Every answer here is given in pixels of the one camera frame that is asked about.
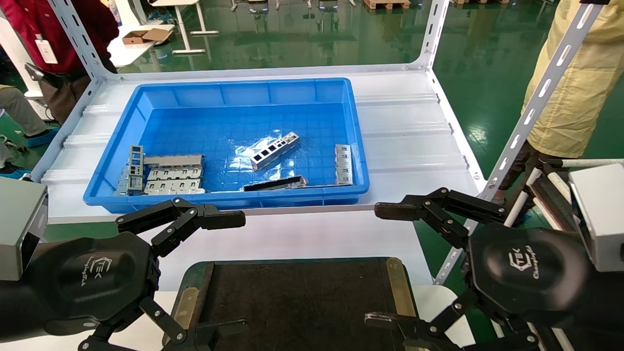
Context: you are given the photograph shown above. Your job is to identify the white tube cart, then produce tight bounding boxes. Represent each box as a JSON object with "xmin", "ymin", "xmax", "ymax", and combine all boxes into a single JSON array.
[{"xmin": 502, "ymin": 158, "xmax": 624, "ymax": 351}]

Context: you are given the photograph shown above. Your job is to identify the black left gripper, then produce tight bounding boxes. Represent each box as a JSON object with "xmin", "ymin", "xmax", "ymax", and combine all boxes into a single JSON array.
[{"xmin": 28, "ymin": 196, "xmax": 250, "ymax": 351}]

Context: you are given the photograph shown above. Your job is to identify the open cardboard box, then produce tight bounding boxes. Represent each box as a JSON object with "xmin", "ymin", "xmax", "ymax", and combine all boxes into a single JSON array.
[{"xmin": 122, "ymin": 28, "xmax": 172, "ymax": 46}]

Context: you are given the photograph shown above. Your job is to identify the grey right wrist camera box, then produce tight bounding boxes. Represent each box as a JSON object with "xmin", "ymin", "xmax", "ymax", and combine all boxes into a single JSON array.
[{"xmin": 568, "ymin": 163, "xmax": 624, "ymax": 273}]

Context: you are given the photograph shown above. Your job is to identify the dark flat metal part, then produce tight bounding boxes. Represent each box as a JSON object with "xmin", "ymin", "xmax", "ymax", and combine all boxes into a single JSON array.
[{"xmin": 241, "ymin": 175, "xmax": 309, "ymax": 192}]

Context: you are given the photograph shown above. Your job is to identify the white slotted metal shelf rack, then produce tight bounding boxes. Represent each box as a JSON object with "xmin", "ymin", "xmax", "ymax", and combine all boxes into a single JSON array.
[{"xmin": 29, "ymin": 0, "xmax": 610, "ymax": 286}]

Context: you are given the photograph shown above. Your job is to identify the wooden pallet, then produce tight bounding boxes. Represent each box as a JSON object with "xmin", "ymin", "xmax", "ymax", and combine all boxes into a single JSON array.
[{"xmin": 363, "ymin": 0, "xmax": 411, "ymax": 10}]

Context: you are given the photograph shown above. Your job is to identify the leaning grey metal part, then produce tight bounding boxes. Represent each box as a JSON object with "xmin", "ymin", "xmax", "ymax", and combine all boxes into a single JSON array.
[{"xmin": 114, "ymin": 166, "xmax": 130, "ymax": 196}]

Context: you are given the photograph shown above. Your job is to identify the seated person beige trousers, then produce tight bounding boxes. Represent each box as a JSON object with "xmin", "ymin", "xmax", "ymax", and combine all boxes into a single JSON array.
[{"xmin": 0, "ymin": 84, "xmax": 60, "ymax": 180}]

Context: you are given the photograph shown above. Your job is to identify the white desk with legs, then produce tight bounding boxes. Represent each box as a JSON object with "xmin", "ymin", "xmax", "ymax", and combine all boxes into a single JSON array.
[{"xmin": 150, "ymin": 0, "xmax": 220, "ymax": 55}]

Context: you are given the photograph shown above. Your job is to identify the person in yellow gown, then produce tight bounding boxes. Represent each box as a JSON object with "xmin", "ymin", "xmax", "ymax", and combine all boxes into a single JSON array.
[{"xmin": 497, "ymin": 0, "xmax": 624, "ymax": 193}]

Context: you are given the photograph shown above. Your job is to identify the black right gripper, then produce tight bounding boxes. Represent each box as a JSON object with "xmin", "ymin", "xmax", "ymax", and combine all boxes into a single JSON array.
[{"xmin": 364, "ymin": 187, "xmax": 592, "ymax": 351}]

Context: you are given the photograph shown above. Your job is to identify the blue plastic bin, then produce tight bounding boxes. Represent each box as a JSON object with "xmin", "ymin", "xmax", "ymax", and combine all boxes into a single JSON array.
[{"xmin": 83, "ymin": 78, "xmax": 370, "ymax": 214}]

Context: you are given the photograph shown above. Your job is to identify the silver metal cage part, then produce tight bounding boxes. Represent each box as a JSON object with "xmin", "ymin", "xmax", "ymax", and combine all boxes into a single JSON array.
[{"xmin": 334, "ymin": 144, "xmax": 353, "ymax": 186}]

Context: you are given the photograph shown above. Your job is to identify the clear plastic film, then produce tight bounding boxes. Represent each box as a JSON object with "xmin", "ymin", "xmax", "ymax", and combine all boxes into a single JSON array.
[{"xmin": 228, "ymin": 131, "xmax": 304, "ymax": 172}]

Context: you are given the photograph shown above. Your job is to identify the black container tray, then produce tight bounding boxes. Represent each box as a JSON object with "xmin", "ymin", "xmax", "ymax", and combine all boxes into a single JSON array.
[{"xmin": 162, "ymin": 257, "xmax": 421, "ymax": 351}]

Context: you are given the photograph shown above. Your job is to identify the white background table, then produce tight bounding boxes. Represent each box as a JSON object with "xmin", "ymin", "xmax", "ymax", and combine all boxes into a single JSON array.
[{"xmin": 105, "ymin": 23, "xmax": 175, "ymax": 69}]

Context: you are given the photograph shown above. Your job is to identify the silver metal part square holes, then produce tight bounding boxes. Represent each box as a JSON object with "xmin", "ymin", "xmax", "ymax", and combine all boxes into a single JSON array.
[{"xmin": 250, "ymin": 132, "xmax": 300, "ymax": 171}]

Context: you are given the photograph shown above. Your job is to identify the person in red top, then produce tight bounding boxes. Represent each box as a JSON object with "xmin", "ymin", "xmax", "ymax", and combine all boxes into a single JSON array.
[{"xmin": 0, "ymin": 0, "xmax": 120, "ymax": 123}]

